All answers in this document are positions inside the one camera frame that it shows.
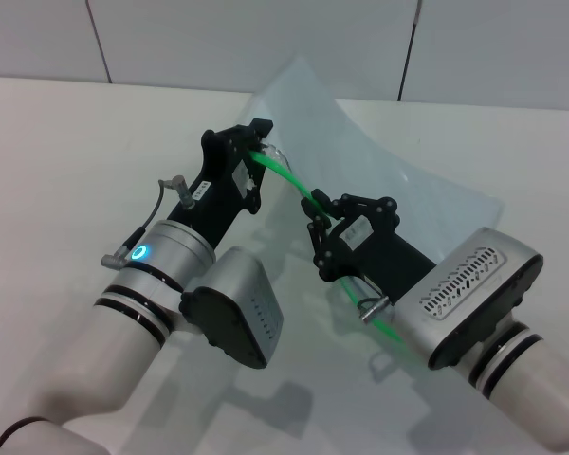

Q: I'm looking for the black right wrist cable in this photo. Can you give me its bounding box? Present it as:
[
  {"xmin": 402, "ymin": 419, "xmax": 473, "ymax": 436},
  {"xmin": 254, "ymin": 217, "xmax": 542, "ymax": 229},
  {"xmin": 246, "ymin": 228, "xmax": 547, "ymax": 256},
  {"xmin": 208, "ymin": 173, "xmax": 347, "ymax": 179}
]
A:
[{"xmin": 357, "ymin": 292, "xmax": 395, "ymax": 326}]

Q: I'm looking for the translucent document bag green zip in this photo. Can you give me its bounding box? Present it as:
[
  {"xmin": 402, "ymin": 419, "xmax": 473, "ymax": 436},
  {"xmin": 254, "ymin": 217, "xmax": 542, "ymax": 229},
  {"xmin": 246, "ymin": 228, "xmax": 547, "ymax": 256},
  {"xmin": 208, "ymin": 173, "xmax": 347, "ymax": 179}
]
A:
[{"xmin": 236, "ymin": 54, "xmax": 506, "ymax": 380}]

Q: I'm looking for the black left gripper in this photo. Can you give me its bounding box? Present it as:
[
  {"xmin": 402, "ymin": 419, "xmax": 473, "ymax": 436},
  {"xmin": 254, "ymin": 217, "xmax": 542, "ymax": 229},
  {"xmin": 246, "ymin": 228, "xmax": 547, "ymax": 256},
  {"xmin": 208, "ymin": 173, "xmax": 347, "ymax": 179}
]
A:
[{"xmin": 167, "ymin": 118, "xmax": 275, "ymax": 248}]

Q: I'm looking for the grey left wrist cable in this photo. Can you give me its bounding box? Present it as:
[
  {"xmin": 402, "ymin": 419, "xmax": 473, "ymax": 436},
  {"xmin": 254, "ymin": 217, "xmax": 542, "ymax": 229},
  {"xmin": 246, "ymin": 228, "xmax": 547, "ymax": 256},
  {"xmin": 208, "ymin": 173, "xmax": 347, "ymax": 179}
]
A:
[{"xmin": 101, "ymin": 173, "xmax": 193, "ymax": 272}]

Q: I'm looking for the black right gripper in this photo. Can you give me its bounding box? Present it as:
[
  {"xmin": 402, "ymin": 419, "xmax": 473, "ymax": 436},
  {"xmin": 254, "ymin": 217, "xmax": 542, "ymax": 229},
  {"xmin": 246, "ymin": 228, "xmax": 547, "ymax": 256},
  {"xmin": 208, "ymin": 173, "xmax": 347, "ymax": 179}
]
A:
[{"xmin": 301, "ymin": 188, "xmax": 441, "ymax": 305}]

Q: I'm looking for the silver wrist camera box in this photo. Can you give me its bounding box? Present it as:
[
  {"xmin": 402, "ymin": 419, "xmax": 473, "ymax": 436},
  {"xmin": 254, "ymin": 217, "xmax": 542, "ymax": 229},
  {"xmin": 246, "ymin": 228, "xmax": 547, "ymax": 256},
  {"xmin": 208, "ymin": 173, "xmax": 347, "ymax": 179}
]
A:
[
  {"xmin": 179, "ymin": 246, "xmax": 285, "ymax": 371},
  {"xmin": 392, "ymin": 227, "xmax": 545, "ymax": 372}
]

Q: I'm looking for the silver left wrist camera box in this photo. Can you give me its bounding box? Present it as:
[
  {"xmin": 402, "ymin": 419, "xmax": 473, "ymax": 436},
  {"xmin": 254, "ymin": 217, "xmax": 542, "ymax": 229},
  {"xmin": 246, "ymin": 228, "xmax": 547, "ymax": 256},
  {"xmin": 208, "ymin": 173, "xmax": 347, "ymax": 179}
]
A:
[{"xmin": 179, "ymin": 246, "xmax": 285, "ymax": 371}]

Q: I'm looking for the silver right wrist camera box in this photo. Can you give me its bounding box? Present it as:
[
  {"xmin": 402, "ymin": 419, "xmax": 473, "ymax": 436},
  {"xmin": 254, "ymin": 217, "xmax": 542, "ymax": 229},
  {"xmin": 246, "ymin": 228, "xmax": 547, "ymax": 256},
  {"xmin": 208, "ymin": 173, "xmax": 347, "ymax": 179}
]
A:
[{"xmin": 392, "ymin": 227, "xmax": 545, "ymax": 372}]

